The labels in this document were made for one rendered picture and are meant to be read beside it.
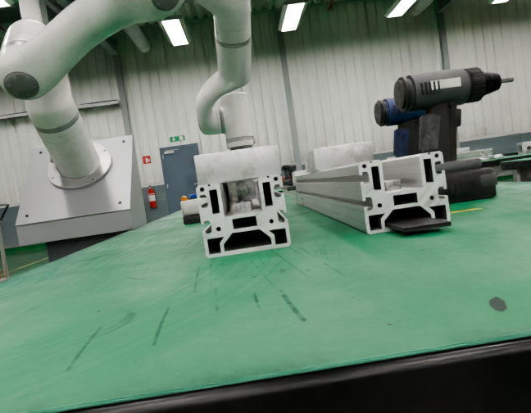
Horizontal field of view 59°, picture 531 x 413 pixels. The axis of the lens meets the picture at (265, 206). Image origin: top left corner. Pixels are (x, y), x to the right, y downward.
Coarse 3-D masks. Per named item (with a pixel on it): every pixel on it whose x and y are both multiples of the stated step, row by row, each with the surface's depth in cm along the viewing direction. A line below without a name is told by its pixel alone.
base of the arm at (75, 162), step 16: (80, 128) 128; (48, 144) 127; (64, 144) 126; (80, 144) 130; (96, 144) 145; (64, 160) 130; (80, 160) 132; (96, 160) 138; (48, 176) 137; (64, 176) 137; (80, 176) 136; (96, 176) 136
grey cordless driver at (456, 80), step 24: (432, 72) 77; (456, 72) 76; (480, 72) 76; (408, 96) 75; (432, 96) 76; (456, 96) 76; (480, 96) 77; (432, 120) 77; (456, 120) 78; (432, 144) 77; (456, 144) 78; (456, 168) 76; (480, 168) 76; (456, 192) 75; (480, 192) 76
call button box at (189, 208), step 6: (192, 198) 120; (204, 198) 118; (186, 204) 118; (192, 204) 118; (198, 204) 118; (186, 210) 118; (192, 210) 118; (198, 210) 118; (186, 216) 118; (192, 216) 118; (198, 216) 118; (186, 222) 118; (192, 222) 118; (198, 222) 118
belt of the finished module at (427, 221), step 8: (392, 216) 61; (400, 216) 60; (408, 216) 59; (416, 216) 57; (424, 216) 56; (392, 224) 54; (400, 224) 53; (408, 224) 52; (416, 224) 51; (424, 224) 50; (432, 224) 49; (440, 224) 49; (448, 224) 49
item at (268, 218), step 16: (272, 176) 54; (208, 192) 54; (224, 192) 61; (256, 192) 96; (272, 192) 54; (208, 208) 54; (224, 208) 56; (240, 208) 58; (256, 208) 62; (272, 208) 55; (224, 224) 54; (240, 224) 61; (256, 224) 57; (272, 224) 55; (208, 240) 56; (224, 240) 55; (240, 240) 63; (256, 240) 61; (272, 240) 55; (288, 240) 55; (208, 256) 55
